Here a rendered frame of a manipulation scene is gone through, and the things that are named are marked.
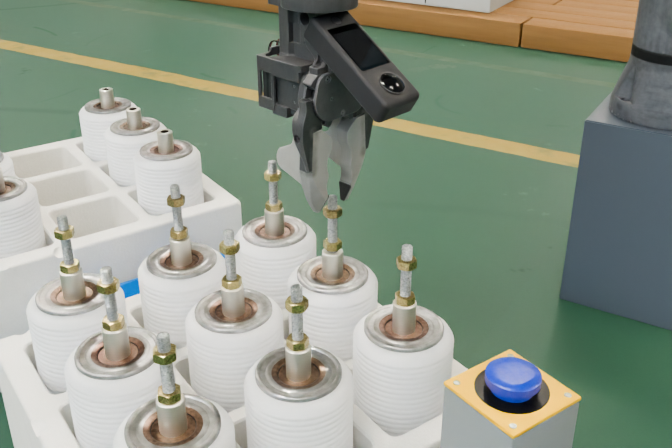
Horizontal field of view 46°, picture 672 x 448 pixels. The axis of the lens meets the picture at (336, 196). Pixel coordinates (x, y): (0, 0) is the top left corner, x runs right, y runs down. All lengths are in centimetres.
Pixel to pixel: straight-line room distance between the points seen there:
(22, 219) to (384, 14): 200
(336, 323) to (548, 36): 196
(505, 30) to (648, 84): 157
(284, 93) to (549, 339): 62
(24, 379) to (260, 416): 28
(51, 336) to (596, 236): 78
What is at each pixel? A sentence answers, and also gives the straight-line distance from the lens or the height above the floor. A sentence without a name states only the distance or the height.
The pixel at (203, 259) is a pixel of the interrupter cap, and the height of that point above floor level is 25.
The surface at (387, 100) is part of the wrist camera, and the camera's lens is 69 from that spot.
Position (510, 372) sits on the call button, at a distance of 60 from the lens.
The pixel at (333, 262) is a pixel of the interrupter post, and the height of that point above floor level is 27.
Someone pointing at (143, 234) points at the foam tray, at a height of 17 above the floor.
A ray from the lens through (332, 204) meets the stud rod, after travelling 80.
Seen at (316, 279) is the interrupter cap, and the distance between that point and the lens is 84.
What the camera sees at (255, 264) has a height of 23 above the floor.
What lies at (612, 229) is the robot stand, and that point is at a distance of 124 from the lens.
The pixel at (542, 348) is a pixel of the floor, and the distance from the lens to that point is 120.
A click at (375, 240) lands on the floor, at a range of 143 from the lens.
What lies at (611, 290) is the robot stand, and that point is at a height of 4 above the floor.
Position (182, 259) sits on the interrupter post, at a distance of 87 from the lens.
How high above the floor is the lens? 69
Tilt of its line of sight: 26 degrees down
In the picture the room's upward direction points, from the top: straight up
